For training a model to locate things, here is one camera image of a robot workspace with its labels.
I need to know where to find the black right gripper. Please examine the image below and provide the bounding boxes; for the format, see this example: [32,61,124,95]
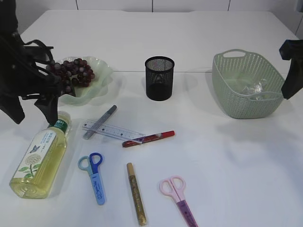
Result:
[279,40,303,99]

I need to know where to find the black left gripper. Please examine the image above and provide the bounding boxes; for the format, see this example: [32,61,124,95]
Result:
[0,33,63,125]

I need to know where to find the clear plastic sheet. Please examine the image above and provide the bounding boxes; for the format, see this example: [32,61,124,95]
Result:
[241,79,267,95]

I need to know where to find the artificial red grape bunch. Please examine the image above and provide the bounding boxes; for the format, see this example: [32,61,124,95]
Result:
[45,58,96,97]

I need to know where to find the yellow tea bottle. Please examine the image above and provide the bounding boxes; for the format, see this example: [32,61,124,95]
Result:
[9,111,71,199]

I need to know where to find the pink capped scissors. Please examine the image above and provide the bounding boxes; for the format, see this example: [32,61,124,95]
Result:
[159,175,198,227]

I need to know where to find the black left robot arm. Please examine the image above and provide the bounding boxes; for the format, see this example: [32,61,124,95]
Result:
[0,0,63,125]

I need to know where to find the green woven plastic basket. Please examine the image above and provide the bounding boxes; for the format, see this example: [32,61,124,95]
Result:
[212,49,285,119]

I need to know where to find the green scalloped glass plate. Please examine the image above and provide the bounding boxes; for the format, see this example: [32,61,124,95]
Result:
[55,56,113,105]

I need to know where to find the grey marker pen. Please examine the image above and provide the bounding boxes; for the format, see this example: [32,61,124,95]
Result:
[83,105,117,140]

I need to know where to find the clear plastic ruler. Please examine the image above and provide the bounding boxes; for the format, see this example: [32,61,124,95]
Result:
[95,124,146,144]

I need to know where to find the red marker pen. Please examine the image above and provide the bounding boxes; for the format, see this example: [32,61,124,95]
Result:
[122,131,175,148]

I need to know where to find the black mesh pen holder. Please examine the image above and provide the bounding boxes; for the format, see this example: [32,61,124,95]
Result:
[144,56,175,101]

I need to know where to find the gold glitter marker pen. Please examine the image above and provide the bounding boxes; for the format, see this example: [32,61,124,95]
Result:
[126,163,147,227]

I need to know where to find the blue capped scissors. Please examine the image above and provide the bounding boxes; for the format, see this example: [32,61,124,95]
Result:
[78,152,105,205]

